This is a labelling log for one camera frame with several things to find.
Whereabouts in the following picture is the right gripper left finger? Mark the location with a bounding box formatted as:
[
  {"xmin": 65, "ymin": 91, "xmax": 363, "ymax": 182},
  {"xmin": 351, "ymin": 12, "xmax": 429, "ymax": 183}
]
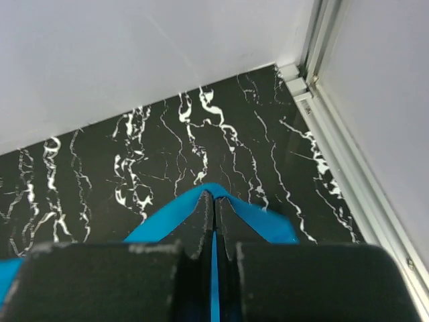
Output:
[{"xmin": 177, "ymin": 191, "xmax": 214, "ymax": 321}]

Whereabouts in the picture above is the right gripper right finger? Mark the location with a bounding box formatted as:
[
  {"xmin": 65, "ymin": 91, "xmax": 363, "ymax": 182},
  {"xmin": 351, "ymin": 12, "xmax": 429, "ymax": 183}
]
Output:
[{"xmin": 214, "ymin": 197, "xmax": 243, "ymax": 321}]

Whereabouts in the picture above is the blue t shirt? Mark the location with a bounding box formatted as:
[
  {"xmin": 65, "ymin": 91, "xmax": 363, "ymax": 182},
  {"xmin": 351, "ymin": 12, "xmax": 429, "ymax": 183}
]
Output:
[{"xmin": 1, "ymin": 184, "xmax": 298, "ymax": 321}]

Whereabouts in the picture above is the aluminium frame rail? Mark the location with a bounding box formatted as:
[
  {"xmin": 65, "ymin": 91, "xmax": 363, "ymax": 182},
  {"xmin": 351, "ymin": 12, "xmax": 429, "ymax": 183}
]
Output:
[{"xmin": 280, "ymin": 1, "xmax": 428, "ymax": 321}]

